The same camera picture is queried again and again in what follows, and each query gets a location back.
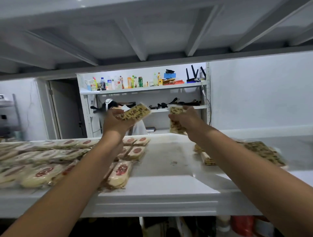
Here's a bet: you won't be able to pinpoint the red container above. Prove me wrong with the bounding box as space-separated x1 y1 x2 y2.
231 216 256 237

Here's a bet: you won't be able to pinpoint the black router with antennas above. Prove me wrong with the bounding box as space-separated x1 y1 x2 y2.
186 65 206 83

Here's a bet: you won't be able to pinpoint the large speckled flat packet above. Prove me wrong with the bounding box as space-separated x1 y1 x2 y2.
238 141 289 169

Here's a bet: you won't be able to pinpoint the rows of red-label cream packets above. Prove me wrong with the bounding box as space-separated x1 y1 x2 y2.
0 137 151 190

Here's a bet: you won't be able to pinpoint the white plastic bottle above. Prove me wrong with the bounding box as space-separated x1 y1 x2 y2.
216 216 231 237

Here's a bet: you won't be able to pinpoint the person's right hand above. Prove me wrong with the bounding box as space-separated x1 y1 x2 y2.
168 105 210 142

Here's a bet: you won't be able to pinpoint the long speckled nut bar packet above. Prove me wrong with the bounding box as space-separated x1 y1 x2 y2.
116 103 151 122

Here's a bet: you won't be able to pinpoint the person's right forearm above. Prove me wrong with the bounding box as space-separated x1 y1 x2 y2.
188 125 313 237

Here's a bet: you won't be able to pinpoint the grey metal appliance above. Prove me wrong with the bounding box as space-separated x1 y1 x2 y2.
0 94 23 142

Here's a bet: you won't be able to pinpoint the black straps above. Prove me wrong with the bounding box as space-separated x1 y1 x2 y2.
149 97 201 110

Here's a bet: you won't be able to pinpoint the white background shelving unit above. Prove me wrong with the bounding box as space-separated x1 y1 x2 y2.
77 63 212 139

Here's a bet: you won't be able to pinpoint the thin grey cable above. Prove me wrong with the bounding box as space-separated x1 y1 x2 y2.
201 82 212 125

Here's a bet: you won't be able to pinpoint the short speckled nut bar packet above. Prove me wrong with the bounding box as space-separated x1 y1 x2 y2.
169 105 188 136

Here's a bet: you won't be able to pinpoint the person's left forearm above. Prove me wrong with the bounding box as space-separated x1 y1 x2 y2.
0 135 124 237

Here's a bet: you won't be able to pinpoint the white metal storage rack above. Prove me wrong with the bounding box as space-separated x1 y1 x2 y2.
0 0 313 218

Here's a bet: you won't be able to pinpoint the row of drink bottles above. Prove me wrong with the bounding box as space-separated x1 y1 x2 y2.
85 72 163 91

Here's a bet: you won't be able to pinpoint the person's left hand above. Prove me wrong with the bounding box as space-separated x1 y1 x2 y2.
102 108 135 145

